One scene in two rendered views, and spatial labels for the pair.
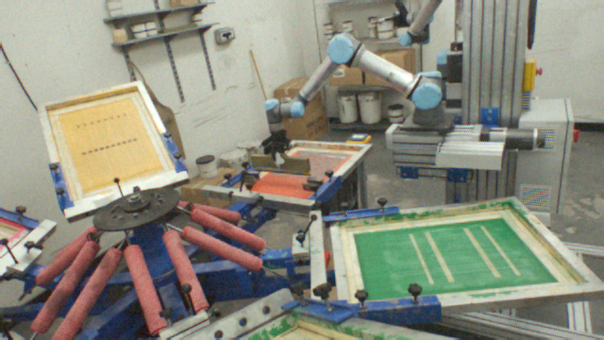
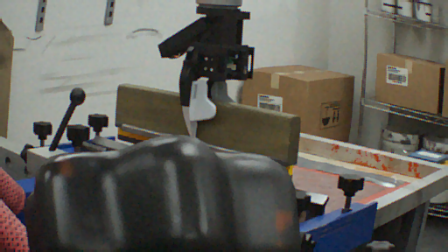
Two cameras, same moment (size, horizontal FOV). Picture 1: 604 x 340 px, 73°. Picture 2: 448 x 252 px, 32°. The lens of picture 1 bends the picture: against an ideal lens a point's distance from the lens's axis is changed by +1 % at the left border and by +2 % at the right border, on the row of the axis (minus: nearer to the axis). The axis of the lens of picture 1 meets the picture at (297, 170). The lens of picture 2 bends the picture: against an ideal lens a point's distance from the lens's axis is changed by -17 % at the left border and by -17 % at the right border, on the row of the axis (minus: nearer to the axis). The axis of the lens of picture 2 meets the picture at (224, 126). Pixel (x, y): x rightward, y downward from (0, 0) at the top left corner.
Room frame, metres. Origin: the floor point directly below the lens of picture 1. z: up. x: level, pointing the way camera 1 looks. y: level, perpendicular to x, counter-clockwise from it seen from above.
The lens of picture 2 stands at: (0.58, -0.03, 1.36)
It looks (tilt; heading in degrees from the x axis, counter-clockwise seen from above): 10 degrees down; 3
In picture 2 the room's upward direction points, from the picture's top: 5 degrees clockwise
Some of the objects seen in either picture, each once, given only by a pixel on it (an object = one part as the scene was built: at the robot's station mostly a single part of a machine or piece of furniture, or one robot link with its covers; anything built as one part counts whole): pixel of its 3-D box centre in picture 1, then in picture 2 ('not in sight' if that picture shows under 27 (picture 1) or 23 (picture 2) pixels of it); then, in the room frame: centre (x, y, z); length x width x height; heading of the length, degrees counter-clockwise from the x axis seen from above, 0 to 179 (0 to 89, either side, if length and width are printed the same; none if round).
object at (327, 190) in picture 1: (324, 193); (317, 239); (1.81, -0.11, 0.98); 0.30 x 0.05 x 0.07; 145
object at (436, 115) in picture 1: (428, 110); not in sight; (1.85, -0.66, 1.31); 0.15 x 0.15 x 0.10
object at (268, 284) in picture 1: (326, 279); not in sight; (1.25, -0.04, 0.90); 1.24 x 0.06 x 0.06; 85
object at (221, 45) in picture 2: (279, 141); (219, 43); (1.99, 0.07, 1.23); 0.09 x 0.08 x 0.12; 55
